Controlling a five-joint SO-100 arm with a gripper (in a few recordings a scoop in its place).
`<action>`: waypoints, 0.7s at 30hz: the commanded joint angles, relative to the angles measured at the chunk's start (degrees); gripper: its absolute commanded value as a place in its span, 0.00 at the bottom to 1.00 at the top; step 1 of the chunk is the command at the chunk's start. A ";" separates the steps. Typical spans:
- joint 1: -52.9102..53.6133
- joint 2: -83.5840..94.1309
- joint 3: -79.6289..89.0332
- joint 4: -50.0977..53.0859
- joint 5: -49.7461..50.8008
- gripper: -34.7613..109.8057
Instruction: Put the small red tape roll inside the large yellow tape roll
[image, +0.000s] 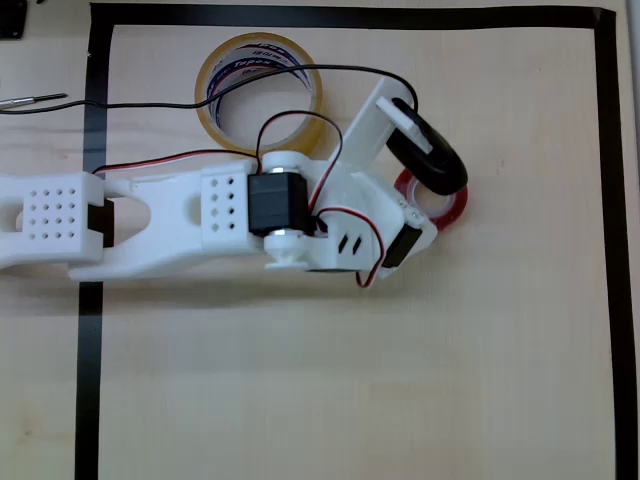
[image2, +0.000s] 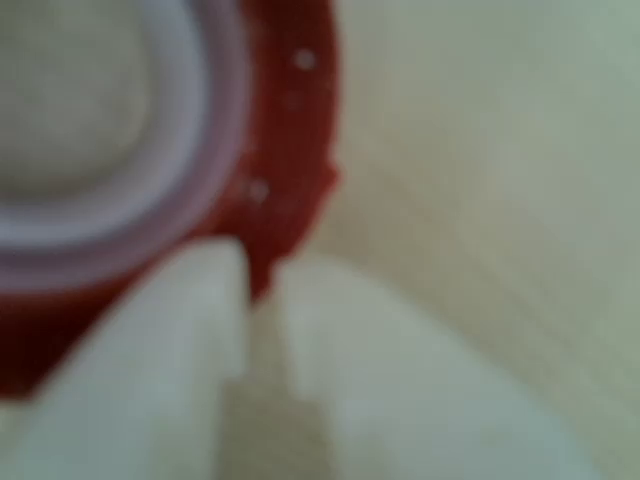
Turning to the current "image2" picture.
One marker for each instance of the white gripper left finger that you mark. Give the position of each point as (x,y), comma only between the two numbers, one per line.
(125,390)

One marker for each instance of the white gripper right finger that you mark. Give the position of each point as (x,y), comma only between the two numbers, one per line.
(400,400)

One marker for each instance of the small red tape roll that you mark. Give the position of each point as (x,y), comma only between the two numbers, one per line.
(290,150)

